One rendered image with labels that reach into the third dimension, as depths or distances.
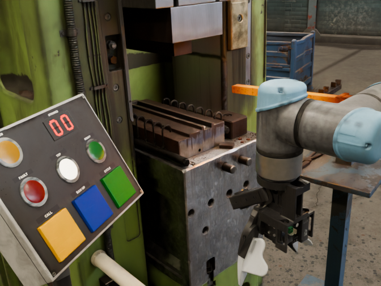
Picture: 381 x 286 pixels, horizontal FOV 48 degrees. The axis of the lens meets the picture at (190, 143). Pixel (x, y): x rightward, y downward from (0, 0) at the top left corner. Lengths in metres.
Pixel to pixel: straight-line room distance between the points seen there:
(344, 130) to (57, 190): 0.54
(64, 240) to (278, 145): 0.43
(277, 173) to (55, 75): 0.70
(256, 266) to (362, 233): 1.99
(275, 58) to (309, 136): 4.36
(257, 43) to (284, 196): 1.08
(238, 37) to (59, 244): 1.02
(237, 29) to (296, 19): 7.77
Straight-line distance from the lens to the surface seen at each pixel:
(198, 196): 1.33
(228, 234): 1.51
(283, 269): 2.36
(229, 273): 1.62
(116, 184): 0.98
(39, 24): 1.16
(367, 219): 2.86
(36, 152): 0.88
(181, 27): 1.23
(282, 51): 4.92
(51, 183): 0.87
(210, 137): 1.38
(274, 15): 9.55
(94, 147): 0.98
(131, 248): 1.51
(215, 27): 1.32
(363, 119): 0.60
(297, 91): 0.65
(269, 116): 0.65
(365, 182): 1.57
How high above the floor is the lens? 1.45
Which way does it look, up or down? 22 degrees down
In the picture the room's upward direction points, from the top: 3 degrees counter-clockwise
